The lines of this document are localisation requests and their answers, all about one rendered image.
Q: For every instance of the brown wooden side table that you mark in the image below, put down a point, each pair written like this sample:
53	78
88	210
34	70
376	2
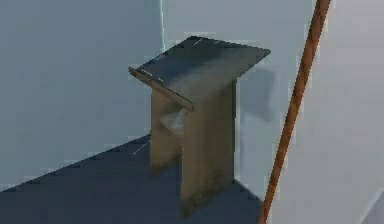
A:
206	133

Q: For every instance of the brown wooden door frame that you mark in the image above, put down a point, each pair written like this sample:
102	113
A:
296	100

